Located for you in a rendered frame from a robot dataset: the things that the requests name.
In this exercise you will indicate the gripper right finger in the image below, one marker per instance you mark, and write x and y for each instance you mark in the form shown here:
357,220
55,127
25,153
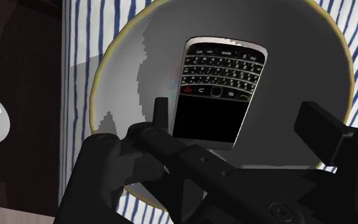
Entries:
324,130

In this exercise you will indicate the white bowl with yellow rim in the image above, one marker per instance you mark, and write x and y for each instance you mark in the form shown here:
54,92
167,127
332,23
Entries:
302,71

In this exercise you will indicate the black keypad phone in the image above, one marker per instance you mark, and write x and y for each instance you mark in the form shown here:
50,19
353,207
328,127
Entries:
219,93

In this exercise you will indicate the bed with blue striped cover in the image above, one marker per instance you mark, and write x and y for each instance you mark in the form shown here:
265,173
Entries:
81,40

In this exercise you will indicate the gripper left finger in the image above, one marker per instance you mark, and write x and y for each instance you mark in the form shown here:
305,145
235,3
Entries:
104,167

